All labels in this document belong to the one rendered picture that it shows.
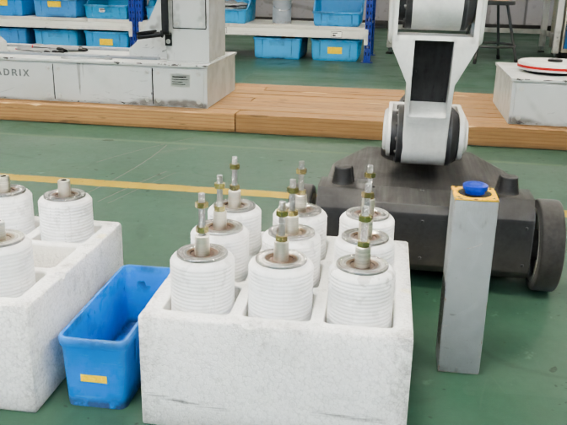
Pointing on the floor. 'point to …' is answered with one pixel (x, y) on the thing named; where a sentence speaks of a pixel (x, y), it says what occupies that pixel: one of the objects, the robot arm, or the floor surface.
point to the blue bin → (109, 339)
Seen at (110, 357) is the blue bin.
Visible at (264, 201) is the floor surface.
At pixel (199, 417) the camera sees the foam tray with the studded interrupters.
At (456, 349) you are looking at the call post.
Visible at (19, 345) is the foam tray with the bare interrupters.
